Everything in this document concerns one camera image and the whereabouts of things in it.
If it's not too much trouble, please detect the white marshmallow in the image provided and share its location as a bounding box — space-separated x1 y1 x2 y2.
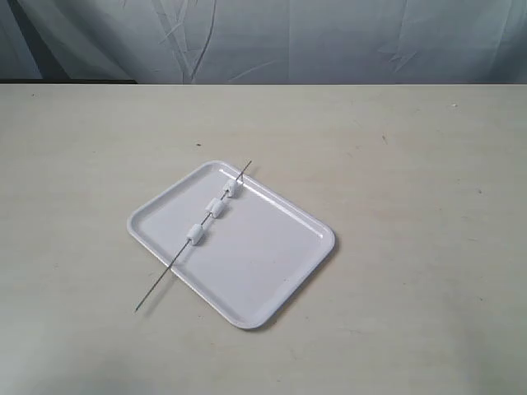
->
206 197 226 218

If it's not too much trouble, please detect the thin metal skewer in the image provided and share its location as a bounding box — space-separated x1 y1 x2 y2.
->
134 160 253 313

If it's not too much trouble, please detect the white rectangular plastic tray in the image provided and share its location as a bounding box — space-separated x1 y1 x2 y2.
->
127 160 335 330

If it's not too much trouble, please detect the grey fabric backdrop curtain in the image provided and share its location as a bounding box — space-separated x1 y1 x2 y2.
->
1 1 526 84

